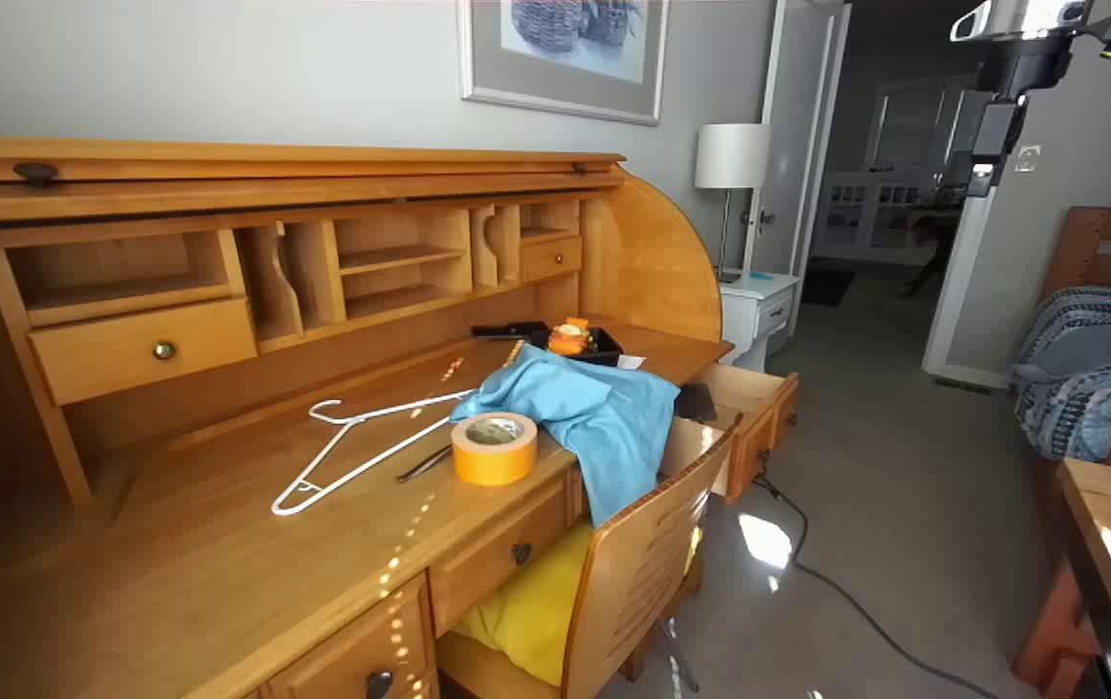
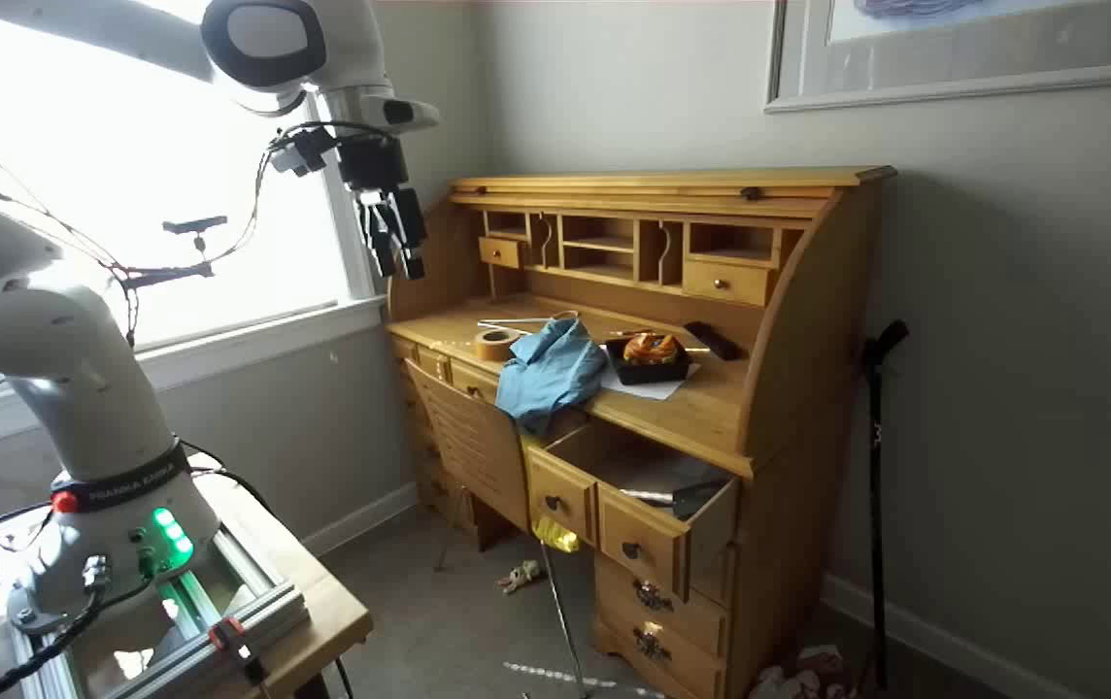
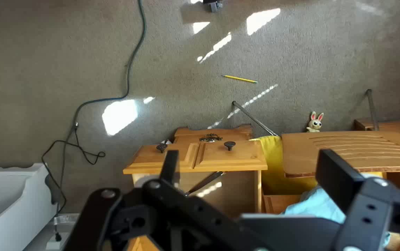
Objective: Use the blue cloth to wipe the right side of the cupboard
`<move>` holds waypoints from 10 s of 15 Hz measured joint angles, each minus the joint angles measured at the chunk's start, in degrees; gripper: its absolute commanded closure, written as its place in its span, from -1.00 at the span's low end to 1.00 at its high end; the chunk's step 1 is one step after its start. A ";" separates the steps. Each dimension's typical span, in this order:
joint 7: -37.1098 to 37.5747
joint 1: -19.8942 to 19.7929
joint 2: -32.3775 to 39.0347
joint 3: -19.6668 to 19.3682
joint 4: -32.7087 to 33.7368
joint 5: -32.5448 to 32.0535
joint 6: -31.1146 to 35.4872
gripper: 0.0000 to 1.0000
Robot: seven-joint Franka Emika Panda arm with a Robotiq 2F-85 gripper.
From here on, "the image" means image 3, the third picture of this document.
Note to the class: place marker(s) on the yellow pencil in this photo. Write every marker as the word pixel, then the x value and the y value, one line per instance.
pixel 239 78

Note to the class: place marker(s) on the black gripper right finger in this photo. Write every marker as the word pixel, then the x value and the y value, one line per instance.
pixel 370 203

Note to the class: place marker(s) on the white storage box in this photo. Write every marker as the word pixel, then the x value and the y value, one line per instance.
pixel 25 205

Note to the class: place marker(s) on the light blue cloth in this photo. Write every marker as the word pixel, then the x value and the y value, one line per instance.
pixel 316 202

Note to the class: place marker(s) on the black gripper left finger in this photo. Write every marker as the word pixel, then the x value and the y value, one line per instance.
pixel 162 213

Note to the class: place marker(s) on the wooden roll-top desk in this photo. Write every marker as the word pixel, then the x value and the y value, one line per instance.
pixel 235 150

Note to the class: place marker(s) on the small bunny figurine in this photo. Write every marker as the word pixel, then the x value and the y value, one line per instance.
pixel 314 121

